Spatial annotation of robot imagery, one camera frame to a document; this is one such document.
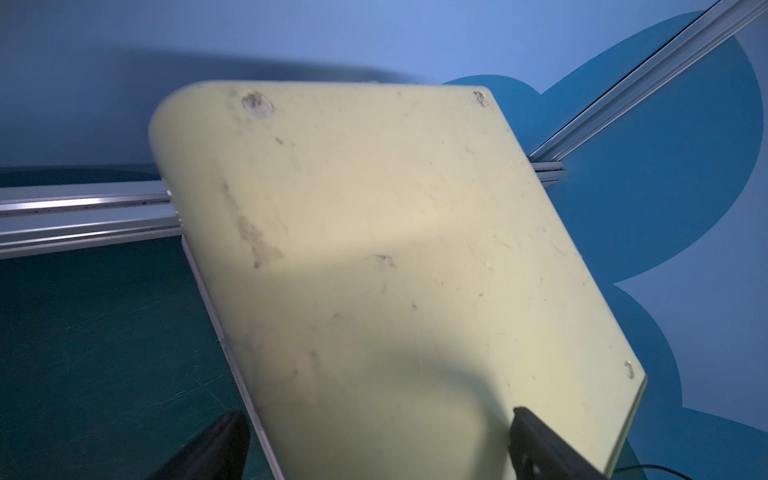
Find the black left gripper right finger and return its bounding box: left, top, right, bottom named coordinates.
left=508, top=407, right=605, bottom=480

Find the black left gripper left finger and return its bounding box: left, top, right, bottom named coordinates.
left=149, top=410, right=250, bottom=480

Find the yellow green drawer cabinet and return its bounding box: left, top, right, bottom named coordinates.
left=148, top=81, right=647, bottom=479

